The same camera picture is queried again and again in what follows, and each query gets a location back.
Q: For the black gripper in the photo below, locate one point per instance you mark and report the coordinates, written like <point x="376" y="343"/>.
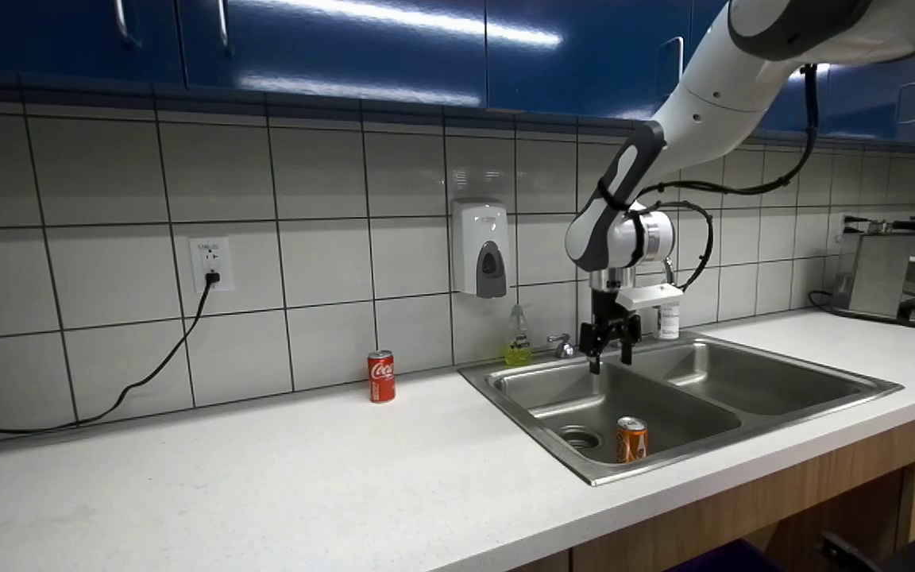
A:
<point x="609" y="303"/>

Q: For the orange soda can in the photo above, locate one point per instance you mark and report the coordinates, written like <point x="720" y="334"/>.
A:
<point x="634" y="444"/>

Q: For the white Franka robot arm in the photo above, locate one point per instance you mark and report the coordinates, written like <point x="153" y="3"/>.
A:
<point x="714" y="98"/>

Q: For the stainless steel double sink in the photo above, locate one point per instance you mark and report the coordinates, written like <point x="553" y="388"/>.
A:
<point x="690" y="401"/>

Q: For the red soda can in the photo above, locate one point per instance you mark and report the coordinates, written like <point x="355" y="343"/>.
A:
<point x="383" y="381"/>

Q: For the green dish soap bottle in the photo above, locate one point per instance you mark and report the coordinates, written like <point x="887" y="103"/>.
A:
<point x="518" y="354"/>

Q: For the wooden cabinet front panel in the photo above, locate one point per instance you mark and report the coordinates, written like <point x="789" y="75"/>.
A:
<point x="753" y="497"/>

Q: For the black office chair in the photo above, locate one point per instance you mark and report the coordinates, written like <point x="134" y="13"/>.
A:
<point x="905" y="558"/>

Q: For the white wall soap dispenser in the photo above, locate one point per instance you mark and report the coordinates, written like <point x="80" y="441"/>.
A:
<point x="479" y="249"/>

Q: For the white wall outlet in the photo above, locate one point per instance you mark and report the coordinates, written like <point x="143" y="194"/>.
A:
<point x="212" y="259"/>

